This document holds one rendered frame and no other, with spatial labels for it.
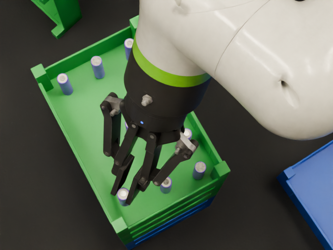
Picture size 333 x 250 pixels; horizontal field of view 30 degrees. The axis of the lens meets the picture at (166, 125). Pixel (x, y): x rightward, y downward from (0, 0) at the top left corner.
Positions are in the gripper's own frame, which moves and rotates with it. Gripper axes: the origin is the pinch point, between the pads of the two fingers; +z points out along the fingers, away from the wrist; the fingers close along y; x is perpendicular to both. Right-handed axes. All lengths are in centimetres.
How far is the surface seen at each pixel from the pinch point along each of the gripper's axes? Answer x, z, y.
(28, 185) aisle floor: -15, 47, 25
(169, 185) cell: -7.9, 8.0, -4.4
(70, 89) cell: -14.9, 9.1, 18.6
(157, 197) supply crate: -9.0, 14.4, -3.2
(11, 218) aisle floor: -8, 51, 24
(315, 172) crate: -47, 32, -28
